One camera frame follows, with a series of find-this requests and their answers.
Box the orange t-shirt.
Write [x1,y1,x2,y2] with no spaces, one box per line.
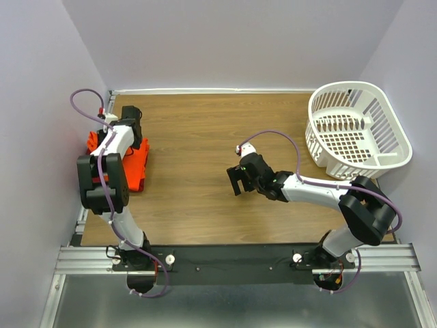
[86,129,150,193]

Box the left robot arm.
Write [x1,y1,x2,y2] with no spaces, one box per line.
[76,106,153,270]

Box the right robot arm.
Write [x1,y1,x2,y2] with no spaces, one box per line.
[227,152,397,268]

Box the folded dark red t-shirt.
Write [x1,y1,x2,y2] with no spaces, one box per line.
[122,138,150,192]

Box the white plastic laundry basket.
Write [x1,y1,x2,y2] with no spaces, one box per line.
[305,81,412,180]

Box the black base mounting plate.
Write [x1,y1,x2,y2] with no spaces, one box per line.
[106,243,355,291]

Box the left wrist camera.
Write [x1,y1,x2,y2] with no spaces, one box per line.
[98,107,118,124]

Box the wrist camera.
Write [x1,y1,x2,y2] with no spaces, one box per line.
[235,143,256,158]
[98,107,118,124]

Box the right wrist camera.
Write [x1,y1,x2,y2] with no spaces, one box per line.
[235,143,256,158]

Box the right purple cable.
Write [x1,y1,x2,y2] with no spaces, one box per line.
[235,128,403,295]

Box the aluminium frame rail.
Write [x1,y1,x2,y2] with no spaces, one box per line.
[55,243,421,275]

